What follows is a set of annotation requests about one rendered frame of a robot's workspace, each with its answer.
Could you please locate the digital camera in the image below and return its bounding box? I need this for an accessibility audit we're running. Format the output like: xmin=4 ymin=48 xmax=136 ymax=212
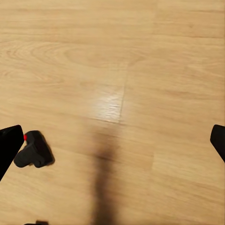
xmin=13 ymin=130 xmax=53 ymax=168

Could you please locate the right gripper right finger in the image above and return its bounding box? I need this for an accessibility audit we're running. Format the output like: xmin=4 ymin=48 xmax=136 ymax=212
xmin=210 ymin=125 xmax=225 ymax=162

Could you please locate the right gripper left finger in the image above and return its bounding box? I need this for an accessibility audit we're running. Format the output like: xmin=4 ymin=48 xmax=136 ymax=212
xmin=0 ymin=125 xmax=24 ymax=181

